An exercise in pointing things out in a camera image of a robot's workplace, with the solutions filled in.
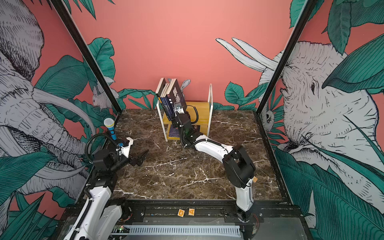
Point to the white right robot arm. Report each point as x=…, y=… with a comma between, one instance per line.
x=173, y=169

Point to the blue book yellow label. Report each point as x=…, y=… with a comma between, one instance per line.
x=163, y=98
x=166, y=99
x=174, y=93

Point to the dark brown book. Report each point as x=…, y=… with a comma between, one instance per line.
x=159, y=90

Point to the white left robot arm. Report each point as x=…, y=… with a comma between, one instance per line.
x=100, y=214

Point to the white slotted cable duct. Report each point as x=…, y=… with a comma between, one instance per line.
x=166, y=230

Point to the black frame post right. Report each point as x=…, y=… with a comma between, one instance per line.
x=297, y=31

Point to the black frame post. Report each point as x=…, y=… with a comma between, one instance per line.
x=297, y=31
x=66, y=18

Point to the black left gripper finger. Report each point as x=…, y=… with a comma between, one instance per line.
x=142, y=156
x=139, y=162

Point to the black frame post left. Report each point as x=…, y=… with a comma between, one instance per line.
x=66, y=18

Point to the dark wolf cover book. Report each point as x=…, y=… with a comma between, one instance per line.
x=182, y=96

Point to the purple portrait book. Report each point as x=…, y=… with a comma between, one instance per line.
x=173, y=133

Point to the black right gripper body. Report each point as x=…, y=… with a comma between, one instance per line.
x=184, y=138

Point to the white metal wooden shelf rack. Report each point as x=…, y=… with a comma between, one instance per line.
x=199, y=112

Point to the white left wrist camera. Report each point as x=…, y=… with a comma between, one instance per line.
x=125, y=146

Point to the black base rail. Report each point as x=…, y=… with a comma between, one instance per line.
x=224, y=209

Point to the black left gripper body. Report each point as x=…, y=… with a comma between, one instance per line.
x=118, y=163

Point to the orange tag G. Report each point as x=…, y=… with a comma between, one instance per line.
x=181, y=213

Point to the orange tag A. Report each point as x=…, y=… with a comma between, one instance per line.
x=191, y=212

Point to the blue teal microphone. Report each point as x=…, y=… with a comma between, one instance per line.
x=110, y=125

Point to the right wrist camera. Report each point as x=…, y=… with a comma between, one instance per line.
x=179, y=108

